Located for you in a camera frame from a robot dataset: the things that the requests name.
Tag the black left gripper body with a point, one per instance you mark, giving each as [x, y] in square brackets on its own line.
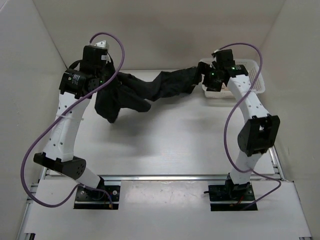
[105, 74]

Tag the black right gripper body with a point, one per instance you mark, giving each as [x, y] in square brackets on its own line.
[211, 80]

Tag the black trousers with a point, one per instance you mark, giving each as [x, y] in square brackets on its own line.
[127, 91]

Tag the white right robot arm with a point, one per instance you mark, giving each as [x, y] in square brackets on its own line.
[260, 128]

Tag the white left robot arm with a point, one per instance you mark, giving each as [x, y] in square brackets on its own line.
[58, 153]

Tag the white plastic basket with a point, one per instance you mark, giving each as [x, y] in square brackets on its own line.
[252, 69]

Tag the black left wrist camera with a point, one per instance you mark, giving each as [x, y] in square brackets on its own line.
[95, 56]

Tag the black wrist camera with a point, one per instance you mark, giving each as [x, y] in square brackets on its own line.
[223, 59]
[95, 56]

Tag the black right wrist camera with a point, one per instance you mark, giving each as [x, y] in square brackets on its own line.
[223, 59]

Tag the aluminium front frame rail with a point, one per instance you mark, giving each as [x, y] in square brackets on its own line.
[206, 177]

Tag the aluminium right frame rail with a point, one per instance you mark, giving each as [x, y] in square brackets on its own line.
[289, 209]

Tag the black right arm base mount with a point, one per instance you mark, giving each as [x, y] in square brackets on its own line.
[222, 201]

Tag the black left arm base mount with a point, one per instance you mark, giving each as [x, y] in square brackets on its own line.
[86, 199]

